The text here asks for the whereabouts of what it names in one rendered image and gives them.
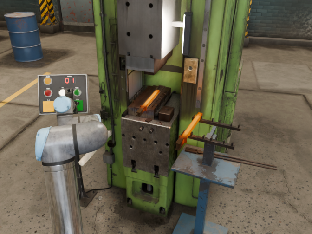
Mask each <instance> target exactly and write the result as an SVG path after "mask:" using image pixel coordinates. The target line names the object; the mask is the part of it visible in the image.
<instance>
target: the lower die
mask: <svg viewBox="0 0 312 234"><path fill-rule="evenodd" d="M159 86H162V87H163V88H162V89H161V90H160V91H159V93H158V94H157V95H156V96H155V98H154V99H153V100H152V101H151V102H150V104H149V105H148V106H147V110H146V111H144V113H143V114H142V115H141V116H140V117H144V118H151V119H154V118H155V115H154V114H155V112H156V107H157V109H158V104H159V107H160V101H161V103H162V99H163V101H164V96H165V98H166V94H162V93H164V91H168V95H170V94H171V88H169V87H165V86H163V85H159ZM159 86H156V85H154V86H148V87H147V89H145V91H143V93H141V95H139V98H138V97H137V98H136V100H134V102H132V103H131V104H130V105H129V106H128V115H132V116H137V113H136V112H137V111H138V110H139V108H140V106H141V105H143V104H144V103H145V102H146V101H147V100H148V98H149V97H150V96H151V95H152V94H153V93H154V91H155V90H157V89H158V87H159ZM161 95H164V96H161ZM160 96H161V98H162V99H161V98H160ZM158 98H160V99H159V100H160V101H157V103H158V104H154V103H156V100H158ZM153 105H155V106H156V107H155V106H153ZM152 106H153V107H152Z"/></svg>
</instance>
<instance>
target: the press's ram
mask: <svg viewBox="0 0 312 234"><path fill-rule="evenodd" d="M181 3H182V0H117V26H118V44H119V54H121V55H130V56H136V57H144V58H151V57H153V59H163V58H164V57H165V56H166V55H167V54H168V53H169V52H170V51H171V50H172V49H174V48H175V47H176V46H177V45H178V44H179V38H180V27H184V21H181Z"/></svg>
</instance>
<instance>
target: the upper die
mask: <svg viewBox="0 0 312 234"><path fill-rule="evenodd" d="M172 52H173V50H171V51H170V52H169V53H168V54H167V55H166V56H165V57H164V58H163V59H154V58H153V57H151V58H144V57H136V56H130V55H126V69H130V70H137V71H143V72H152V73H154V72H155V71H156V70H157V69H158V68H159V67H160V66H161V65H162V64H163V63H164V62H166V61H167V60H168V59H169V58H170V57H171V56H172Z"/></svg>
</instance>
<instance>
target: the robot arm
mask: <svg viewBox="0 0 312 234"><path fill-rule="evenodd" d="M78 104H79V102H77V101H73V89H72V88H66V89H65V96H60V97H58V98H56V99H55V100H54V103H53V106H54V109H55V110H56V115H57V123H58V126H55V127H51V126H50V127H48V128H42V129H40V130H39V131H38V132H37V135H36V143H35V154H36V159H37V161H42V166H43V168H44V175H45V184H46V190H47V197H48V204H49V210H50V218H51V224H52V233H53V234H84V231H83V224H82V216H81V209H80V201H79V194H78V184H77V177H76V169H75V162H74V161H75V156H76V155H82V154H86V153H90V152H93V151H96V150H98V149H100V148H101V147H103V146H104V145H105V143H106V142H107V139H108V131H107V128H106V126H105V125H104V124H103V123H102V122H101V118H100V115H99V114H94V115H86V116H78V117H74V116H73V114H78V109H77V105H78Z"/></svg>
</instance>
